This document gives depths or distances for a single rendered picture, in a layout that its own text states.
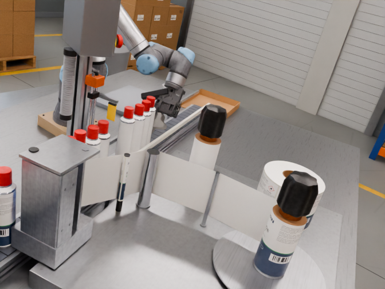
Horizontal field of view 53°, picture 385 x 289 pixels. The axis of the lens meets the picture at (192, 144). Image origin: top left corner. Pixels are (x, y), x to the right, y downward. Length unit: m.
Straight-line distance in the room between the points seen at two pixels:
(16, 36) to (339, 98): 4.02
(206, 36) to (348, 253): 5.14
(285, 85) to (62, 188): 5.03
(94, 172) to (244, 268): 0.47
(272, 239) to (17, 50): 4.24
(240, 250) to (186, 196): 0.22
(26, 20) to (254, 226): 4.13
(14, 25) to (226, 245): 4.06
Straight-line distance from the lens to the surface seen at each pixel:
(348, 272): 1.34
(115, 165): 1.09
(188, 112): 1.97
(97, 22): 1.08
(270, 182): 1.23
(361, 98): 5.46
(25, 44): 4.95
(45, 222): 0.93
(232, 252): 1.11
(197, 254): 1.09
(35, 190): 0.90
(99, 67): 1.69
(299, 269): 1.15
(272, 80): 5.77
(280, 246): 1.02
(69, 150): 0.91
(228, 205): 1.12
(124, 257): 1.03
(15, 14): 4.80
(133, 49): 1.45
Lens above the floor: 1.59
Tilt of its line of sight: 26 degrees down
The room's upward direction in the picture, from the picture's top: 14 degrees clockwise
